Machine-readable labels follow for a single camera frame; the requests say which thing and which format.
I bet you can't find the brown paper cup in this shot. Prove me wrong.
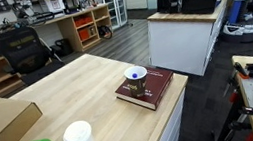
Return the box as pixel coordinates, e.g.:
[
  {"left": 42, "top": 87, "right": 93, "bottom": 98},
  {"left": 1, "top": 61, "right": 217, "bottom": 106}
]
[{"left": 122, "top": 64, "right": 151, "bottom": 100}]

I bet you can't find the dark red hardcover book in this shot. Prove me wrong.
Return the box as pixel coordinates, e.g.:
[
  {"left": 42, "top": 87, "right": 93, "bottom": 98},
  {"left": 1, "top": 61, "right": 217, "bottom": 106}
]
[{"left": 112, "top": 63, "right": 180, "bottom": 117}]

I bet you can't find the red storage bin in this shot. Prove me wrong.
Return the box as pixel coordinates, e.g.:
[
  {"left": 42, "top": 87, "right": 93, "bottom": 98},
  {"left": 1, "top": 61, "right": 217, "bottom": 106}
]
[
  {"left": 73, "top": 14, "right": 95, "bottom": 29},
  {"left": 77, "top": 25, "right": 98, "bottom": 42}
]

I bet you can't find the white bench with wood top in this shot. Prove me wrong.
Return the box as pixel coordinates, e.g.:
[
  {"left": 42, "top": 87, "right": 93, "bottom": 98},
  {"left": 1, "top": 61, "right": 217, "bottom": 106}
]
[{"left": 141, "top": 0, "right": 241, "bottom": 85}]

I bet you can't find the glass door cabinet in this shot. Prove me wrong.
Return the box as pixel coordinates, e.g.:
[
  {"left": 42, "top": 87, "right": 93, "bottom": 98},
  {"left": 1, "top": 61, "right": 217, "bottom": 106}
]
[{"left": 100, "top": 0, "right": 130, "bottom": 31}]

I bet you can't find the black bin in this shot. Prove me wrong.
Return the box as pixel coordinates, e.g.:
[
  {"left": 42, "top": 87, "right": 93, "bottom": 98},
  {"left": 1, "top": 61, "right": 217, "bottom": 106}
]
[{"left": 53, "top": 37, "right": 75, "bottom": 58}]

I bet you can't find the wooden shelf cabinet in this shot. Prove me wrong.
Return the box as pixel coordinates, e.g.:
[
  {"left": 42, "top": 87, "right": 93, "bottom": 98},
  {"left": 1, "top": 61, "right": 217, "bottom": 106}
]
[{"left": 55, "top": 3, "right": 117, "bottom": 56}]

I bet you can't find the white wood top workbench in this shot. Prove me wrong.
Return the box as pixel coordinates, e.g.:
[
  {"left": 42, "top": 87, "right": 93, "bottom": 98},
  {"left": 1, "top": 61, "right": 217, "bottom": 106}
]
[{"left": 0, "top": 39, "right": 199, "bottom": 141}]

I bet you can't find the black coffee machine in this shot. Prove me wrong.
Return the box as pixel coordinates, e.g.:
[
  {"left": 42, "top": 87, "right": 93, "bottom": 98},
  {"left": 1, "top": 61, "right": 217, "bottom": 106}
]
[{"left": 61, "top": 0, "right": 82, "bottom": 15}]

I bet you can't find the white cardboard box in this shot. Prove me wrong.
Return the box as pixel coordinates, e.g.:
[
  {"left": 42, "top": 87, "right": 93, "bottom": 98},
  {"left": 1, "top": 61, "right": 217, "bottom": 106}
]
[{"left": 38, "top": 0, "right": 67, "bottom": 16}]

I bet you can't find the black mesh office chair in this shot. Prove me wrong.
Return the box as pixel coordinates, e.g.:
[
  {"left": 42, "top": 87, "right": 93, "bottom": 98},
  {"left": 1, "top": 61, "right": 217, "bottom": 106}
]
[{"left": 0, "top": 21, "right": 68, "bottom": 91}]

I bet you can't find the black coiled cable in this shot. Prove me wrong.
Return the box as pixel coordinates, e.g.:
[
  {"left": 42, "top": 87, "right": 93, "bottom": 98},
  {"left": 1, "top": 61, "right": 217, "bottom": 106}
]
[{"left": 97, "top": 23, "right": 115, "bottom": 41}]

